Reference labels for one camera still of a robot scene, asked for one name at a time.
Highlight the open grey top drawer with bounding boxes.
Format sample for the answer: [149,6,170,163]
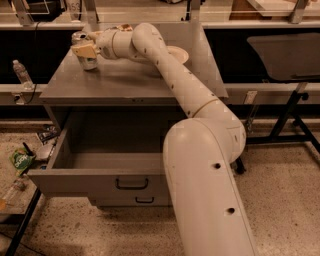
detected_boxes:
[29,107,181,198]

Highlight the white ceramic bowl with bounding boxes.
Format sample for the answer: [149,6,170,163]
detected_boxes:
[167,46,189,64]

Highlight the clear plastic water bottle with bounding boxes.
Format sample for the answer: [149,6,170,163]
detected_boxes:
[13,60,35,91]

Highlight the green chip bag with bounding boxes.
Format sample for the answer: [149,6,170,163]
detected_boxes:
[9,148,35,176]

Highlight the dark grey table top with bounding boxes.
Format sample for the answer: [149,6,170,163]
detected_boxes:
[247,32,320,81]

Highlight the grey metal drawer cabinet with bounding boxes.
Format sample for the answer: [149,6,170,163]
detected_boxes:
[41,23,233,128]

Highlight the brown snack bag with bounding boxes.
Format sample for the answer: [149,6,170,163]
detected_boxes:
[109,24,133,32]

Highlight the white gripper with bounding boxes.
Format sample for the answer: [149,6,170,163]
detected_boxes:
[71,29,117,59]

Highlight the white green 7up can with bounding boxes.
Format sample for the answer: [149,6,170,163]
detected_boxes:
[71,31,98,71]

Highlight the black table stand legs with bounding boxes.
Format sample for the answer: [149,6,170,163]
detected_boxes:
[245,91,320,153]

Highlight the grey lower drawer front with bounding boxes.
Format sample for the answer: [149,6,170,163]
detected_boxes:
[89,196,172,207]

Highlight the plastic bottle on floor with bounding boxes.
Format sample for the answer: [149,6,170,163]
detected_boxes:
[0,178,27,210]

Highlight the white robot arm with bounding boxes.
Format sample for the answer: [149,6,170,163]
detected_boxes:
[71,23,258,256]

